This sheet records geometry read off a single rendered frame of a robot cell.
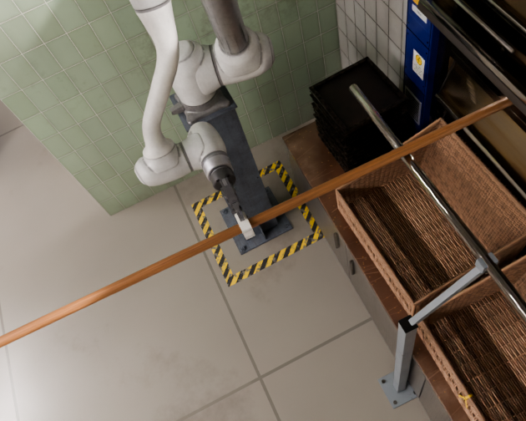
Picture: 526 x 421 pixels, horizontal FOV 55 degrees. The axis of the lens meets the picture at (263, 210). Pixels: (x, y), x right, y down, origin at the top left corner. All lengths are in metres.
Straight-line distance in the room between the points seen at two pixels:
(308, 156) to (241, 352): 1.02
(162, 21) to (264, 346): 1.68
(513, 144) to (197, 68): 1.09
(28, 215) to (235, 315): 1.56
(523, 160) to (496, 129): 0.14
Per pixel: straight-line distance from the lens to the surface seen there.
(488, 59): 1.47
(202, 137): 1.63
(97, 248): 3.16
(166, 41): 1.47
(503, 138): 1.85
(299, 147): 2.36
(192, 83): 1.91
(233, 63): 1.83
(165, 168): 1.60
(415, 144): 1.55
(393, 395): 2.49
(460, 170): 2.07
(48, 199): 3.54
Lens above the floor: 2.46
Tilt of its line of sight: 58 degrees down
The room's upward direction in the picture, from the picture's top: 22 degrees counter-clockwise
